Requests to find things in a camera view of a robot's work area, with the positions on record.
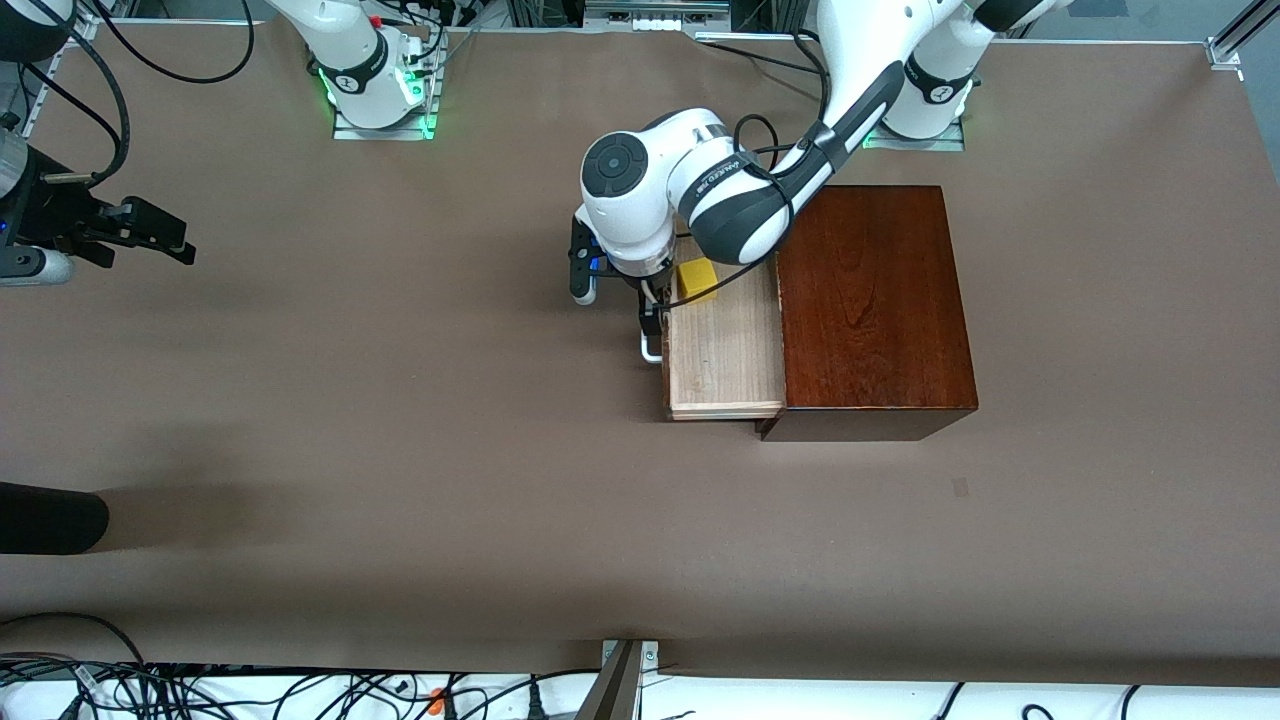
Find aluminium frame corner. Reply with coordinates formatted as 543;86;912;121
1205;0;1280;71

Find tangled black floor cables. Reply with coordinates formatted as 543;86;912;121
0;611;601;720

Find grey power strip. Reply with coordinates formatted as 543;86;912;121
583;0;733;33

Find black padded cylinder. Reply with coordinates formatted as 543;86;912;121
0;481;110;556

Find black hanging cable loop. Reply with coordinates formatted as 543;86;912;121
93;0;255;87

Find wooden drawer with white handle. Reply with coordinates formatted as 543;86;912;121
638;235;789;421

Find yellow wooden block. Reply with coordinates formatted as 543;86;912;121
677;258;720;305

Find metal frame bracket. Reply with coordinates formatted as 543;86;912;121
575;638;662;720

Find thin black table cable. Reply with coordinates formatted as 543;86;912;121
693;36;827;75

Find perforated aluminium rail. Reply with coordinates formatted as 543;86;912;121
18;15;98;141

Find dark brown wooden cabinet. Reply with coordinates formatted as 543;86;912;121
757;185;979;443

